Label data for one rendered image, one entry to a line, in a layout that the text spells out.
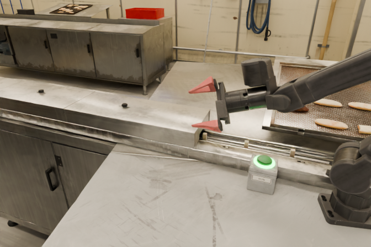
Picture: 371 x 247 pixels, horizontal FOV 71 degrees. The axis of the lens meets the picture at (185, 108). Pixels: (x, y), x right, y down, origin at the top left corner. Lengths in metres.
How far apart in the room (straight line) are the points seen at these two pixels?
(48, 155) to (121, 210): 0.61
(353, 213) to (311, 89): 0.30
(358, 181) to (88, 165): 0.89
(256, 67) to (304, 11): 3.83
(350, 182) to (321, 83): 0.22
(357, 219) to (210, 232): 0.33
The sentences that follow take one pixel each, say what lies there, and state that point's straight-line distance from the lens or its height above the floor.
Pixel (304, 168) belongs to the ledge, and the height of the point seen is 0.86.
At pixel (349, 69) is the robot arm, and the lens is 0.60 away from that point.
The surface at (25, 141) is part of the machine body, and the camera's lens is 1.31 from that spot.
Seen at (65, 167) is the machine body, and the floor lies 0.64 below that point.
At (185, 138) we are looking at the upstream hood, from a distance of 0.81.
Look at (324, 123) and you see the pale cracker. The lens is 0.99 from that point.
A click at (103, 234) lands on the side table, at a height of 0.82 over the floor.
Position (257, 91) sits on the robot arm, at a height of 1.09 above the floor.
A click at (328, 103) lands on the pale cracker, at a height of 0.93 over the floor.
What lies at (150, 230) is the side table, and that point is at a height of 0.82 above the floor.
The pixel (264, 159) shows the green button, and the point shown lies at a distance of 0.73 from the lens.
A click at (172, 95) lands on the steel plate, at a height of 0.82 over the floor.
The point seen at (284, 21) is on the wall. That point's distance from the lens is 4.46.
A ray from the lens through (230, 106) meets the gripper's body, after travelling 0.67.
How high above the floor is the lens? 1.32
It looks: 25 degrees down
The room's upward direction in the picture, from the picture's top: straight up
